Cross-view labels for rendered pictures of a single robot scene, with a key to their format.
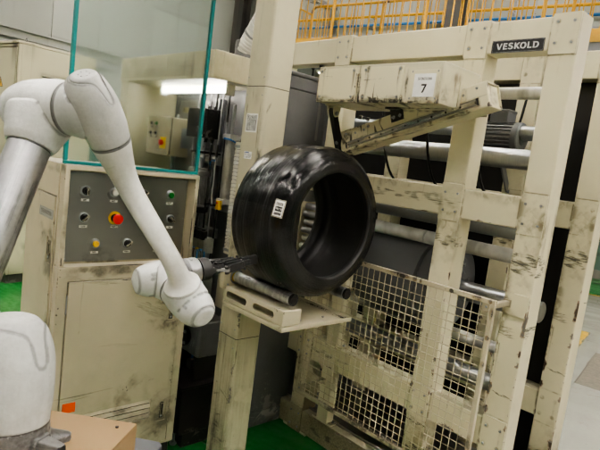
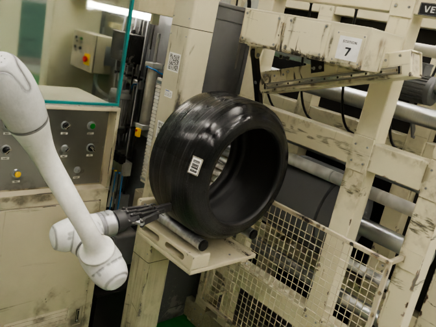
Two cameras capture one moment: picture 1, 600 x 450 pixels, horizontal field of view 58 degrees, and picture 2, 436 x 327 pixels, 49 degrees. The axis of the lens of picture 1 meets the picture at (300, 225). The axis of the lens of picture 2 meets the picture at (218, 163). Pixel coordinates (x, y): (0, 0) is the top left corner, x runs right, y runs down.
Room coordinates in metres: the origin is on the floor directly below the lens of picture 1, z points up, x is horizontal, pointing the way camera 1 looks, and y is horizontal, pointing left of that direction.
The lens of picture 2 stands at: (0.20, 0.07, 1.68)
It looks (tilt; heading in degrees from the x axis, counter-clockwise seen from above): 15 degrees down; 358
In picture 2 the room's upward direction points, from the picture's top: 12 degrees clockwise
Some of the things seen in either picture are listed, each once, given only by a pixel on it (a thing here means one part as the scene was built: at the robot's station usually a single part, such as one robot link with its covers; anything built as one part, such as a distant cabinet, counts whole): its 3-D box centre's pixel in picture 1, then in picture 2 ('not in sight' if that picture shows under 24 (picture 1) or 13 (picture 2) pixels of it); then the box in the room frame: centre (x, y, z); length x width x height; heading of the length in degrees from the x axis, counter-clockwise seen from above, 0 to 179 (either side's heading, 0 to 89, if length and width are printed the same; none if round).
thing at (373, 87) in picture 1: (392, 89); (315, 40); (2.19, -0.29, 1.71); 0.61 x 0.25 x 0.15; 44
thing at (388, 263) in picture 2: (379, 353); (278, 284); (2.13, -0.39, 0.65); 0.90 x 0.02 x 0.70; 44
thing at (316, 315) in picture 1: (287, 310); (196, 243); (2.07, 0.01, 0.80); 0.37 x 0.36 x 0.02; 134
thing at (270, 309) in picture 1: (260, 304); (172, 241); (1.98, 0.11, 0.84); 0.36 x 0.09 x 0.06; 44
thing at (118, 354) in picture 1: (104, 314); (25, 230); (2.21, 0.78, 0.63); 0.56 x 0.41 x 1.27; 134
